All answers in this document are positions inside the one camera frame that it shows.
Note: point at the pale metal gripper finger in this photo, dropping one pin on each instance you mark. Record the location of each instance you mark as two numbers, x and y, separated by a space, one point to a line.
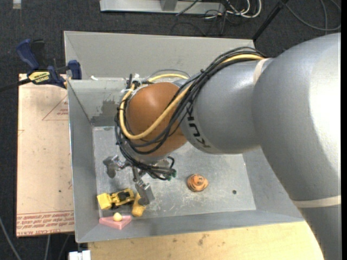
145 192
111 166

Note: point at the yellow-orange curved piece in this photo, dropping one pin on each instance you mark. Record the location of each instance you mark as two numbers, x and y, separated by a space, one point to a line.
137 211

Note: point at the yellow toy construction vehicle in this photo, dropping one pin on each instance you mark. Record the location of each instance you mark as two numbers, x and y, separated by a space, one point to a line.
115 199

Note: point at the pink triangle piece with knob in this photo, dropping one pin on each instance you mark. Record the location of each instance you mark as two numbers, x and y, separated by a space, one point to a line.
119 223

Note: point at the orange striped toy animal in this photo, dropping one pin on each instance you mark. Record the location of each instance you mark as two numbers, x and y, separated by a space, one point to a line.
197 183

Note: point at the grey metal bin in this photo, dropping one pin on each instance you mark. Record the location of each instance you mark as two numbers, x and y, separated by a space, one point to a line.
211 199

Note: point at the brown cardboard board, red print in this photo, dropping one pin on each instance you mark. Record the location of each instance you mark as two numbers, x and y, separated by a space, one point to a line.
43 156

